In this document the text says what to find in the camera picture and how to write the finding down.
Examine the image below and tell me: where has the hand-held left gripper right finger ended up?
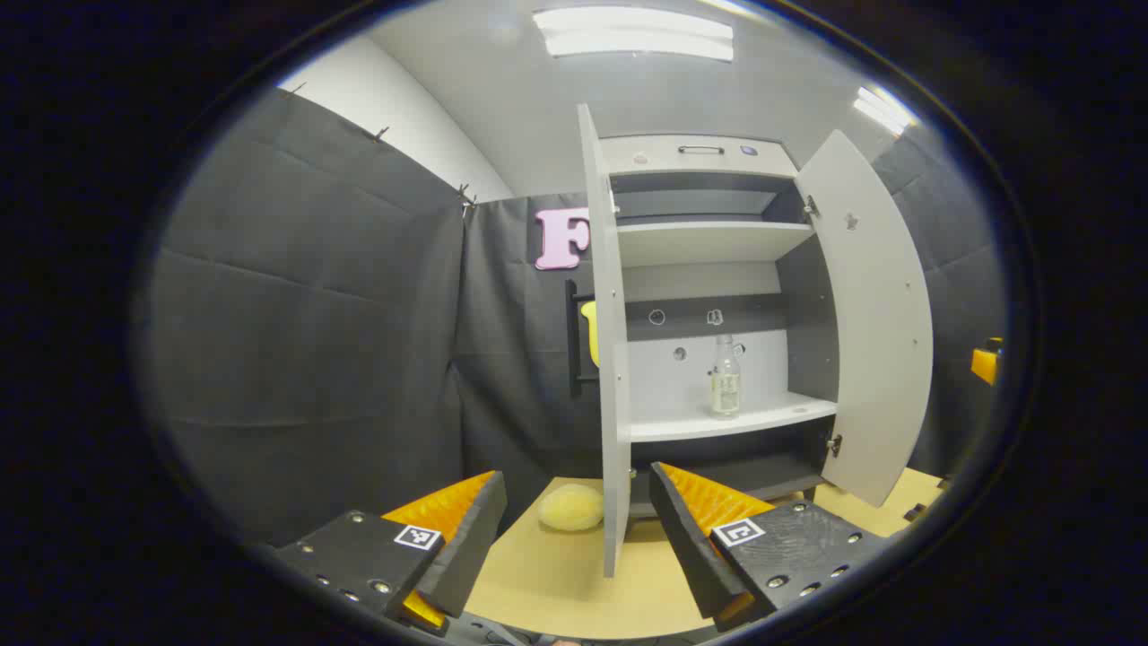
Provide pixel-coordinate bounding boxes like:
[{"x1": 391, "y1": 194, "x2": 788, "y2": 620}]
[{"x1": 648, "y1": 461, "x2": 889, "y2": 632}]

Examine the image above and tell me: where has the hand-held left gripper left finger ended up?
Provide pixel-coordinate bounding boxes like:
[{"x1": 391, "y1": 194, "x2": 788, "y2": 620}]
[{"x1": 274, "y1": 470, "x2": 509, "y2": 638}]

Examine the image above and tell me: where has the round yellow coaster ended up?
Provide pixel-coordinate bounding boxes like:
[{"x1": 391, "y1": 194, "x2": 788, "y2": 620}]
[{"x1": 538, "y1": 484, "x2": 605, "y2": 532}]

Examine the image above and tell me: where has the grey door with paired stickers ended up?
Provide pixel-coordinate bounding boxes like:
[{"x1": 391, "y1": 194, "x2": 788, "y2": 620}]
[{"x1": 795, "y1": 129, "x2": 935, "y2": 509}]

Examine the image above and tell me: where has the grey door with checkered sticker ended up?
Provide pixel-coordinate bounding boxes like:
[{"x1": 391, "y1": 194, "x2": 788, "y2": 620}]
[{"x1": 577, "y1": 103, "x2": 632, "y2": 578}]

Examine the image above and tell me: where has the clear glass bottle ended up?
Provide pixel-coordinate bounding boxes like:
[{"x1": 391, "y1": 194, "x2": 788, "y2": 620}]
[{"x1": 710, "y1": 334, "x2": 744, "y2": 420}]

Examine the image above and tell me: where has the white cabinet shelf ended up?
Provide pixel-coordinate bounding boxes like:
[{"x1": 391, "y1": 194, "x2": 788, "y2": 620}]
[
  {"x1": 630, "y1": 392, "x2": 839, "y2": 442},
  {"x1": 617, "y1": 221, "x2": 815, "y2": 268}
]

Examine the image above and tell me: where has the grey cabinet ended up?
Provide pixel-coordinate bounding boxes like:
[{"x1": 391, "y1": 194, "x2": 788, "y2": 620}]
[{"x1": 599, "y1": 135, "x2": 844, "y2": 519}]

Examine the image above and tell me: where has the small ceiling light panel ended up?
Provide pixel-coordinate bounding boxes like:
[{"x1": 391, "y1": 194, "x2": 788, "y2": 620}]
[{"x1": 852, "y1": 85, "x2": 920, "y2": 137}]

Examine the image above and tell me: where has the black backdrop cloth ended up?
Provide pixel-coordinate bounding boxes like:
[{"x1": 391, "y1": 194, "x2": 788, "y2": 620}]
[{"x1": 148, "y1": 87, "x2": 1005, "y2": 548}]

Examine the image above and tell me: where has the long ceiling light panel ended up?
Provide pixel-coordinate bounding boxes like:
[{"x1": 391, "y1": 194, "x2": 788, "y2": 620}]
[{"x1": 532, "y1": 7, "x2": 735, "y2": 63}]

